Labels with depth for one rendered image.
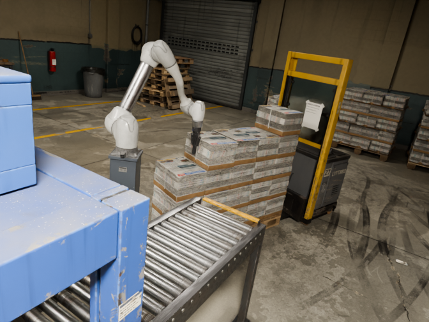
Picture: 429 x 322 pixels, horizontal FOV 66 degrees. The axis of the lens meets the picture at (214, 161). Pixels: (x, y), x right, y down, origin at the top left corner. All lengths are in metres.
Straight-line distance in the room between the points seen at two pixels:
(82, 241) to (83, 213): 0.05
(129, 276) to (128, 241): 0.09
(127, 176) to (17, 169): 1.81
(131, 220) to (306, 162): 3.45
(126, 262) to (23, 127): 0.30
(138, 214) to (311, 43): 8.90
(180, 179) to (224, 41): 8.07
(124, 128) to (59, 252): 1.85
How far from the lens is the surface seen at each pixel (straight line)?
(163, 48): 2.42
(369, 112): 7.44
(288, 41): 9.58
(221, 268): 1.70
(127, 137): 2.36
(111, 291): 0.71
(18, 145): 0.65
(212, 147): 2.65
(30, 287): 0.55
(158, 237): 1.88
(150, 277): 1.63
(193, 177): 2.65
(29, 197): 0.66
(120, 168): 2.43
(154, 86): 9.21
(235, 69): 10.15
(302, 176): 4.02
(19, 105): 0.64
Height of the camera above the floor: 1.84
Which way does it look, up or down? 20 degrees down
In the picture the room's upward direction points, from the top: 8 degrees clockwise
